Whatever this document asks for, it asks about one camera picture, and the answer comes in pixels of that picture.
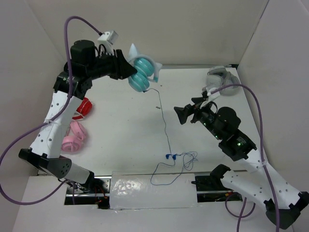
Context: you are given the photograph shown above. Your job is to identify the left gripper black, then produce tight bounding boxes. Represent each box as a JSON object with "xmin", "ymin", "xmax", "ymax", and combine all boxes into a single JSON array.
[{"xmin": 86, "ymin": 48, "xmax": 138, "ymax": 81}]

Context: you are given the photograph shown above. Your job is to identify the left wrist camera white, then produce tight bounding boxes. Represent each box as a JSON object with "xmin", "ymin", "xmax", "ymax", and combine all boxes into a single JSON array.
[{"xmin": 98, "ymin": 30, "xmax": 118, "ymax": 49}]

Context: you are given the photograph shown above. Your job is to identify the pink headphones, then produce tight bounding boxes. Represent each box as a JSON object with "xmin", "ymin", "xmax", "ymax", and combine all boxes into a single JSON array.
[{"xmin": 61, "ymin": 121, "xmax": 87, "ymax": 152}]

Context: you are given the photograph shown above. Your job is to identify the purple cable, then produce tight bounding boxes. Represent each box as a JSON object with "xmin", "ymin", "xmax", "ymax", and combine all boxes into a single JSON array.
[
  {"xmin": 212, "ymin": 84, "xmax": 282, "ymax": 232},
  {"xmin": 0, "ymin": 15, "xmax": 103, "ymax": 206}
]

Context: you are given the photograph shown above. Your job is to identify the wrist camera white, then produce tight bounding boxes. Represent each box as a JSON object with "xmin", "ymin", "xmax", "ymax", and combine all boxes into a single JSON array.
[
  {"xmin": 200, "ymin": 88, "xmax": 221, "ymax": 108},
  {"xmin": 98, "ymin": 30, "xmax": 118, "ymax": 49}
]

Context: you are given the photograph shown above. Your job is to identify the red headphones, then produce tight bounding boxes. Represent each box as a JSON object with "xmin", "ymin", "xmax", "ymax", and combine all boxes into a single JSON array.
[{"xmin": 72, "ymin": 97, "xmax": 93, "ymax": 120}]

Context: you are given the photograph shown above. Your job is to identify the blue earphone cable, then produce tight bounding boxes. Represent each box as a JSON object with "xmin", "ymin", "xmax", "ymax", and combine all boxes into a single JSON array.
[{"xmin": 144, "ymin": 88, "xmax": 199, "ymax": 186}]

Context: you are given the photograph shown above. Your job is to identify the teal cat-ear headphones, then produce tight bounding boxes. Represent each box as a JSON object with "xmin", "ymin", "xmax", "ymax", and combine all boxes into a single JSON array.
[{"xmin": 128, "ymin": 44, "xmax": 163, "ymax": 92}]

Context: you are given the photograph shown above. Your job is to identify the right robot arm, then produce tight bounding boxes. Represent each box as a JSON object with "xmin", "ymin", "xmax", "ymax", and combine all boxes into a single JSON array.
[{"xmin": 174, "ymin": 98, "xmax": 308, "ymax": 230}]

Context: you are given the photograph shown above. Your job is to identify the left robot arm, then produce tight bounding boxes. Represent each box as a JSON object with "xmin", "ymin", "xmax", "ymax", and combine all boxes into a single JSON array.
[{"xmin": 18, "ymin": 40, "xmax": 137, "ymax": 193}]

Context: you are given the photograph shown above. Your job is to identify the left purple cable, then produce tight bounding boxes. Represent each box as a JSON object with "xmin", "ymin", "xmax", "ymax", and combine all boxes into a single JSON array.
[{"xmin": 0, "ymin": 15, "xmax": 103, "ymax": 206}]

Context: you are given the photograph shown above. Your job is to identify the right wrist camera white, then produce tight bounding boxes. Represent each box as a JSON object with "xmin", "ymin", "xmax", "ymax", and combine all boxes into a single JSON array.
[{"xmin": 200, "ymin": 88, "xmax": 221, "ymax": 108}]

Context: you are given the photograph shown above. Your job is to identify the aluminium rail frame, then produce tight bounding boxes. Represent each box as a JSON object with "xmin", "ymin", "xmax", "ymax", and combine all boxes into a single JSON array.
[{"xmin": 162, "ymin": 64, "xmax": 239, "ymax": 69}]

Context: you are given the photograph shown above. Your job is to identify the white taped sheet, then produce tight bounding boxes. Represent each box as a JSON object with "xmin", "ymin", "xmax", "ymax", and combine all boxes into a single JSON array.
[{"xmin": 109, "ymin": 172, "xmax": 198, "ymax": 210}]

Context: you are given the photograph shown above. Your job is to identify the white grey headphones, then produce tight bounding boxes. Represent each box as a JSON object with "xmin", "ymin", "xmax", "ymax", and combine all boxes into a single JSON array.
[{"xmin": 206, "ymin": 66, "xmax": 240, "ymax": 96}]

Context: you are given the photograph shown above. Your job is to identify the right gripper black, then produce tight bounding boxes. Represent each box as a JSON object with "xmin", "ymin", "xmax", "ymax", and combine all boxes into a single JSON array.
[{"xmin": 172, "ymin": 96, "xmax": 222, "ymax": 139}]

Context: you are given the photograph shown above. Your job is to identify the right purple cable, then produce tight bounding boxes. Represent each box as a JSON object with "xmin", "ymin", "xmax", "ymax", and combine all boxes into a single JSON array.
[{"xmin": 212, "ymin": 84, "xmax": 282, "ymax": 232}]

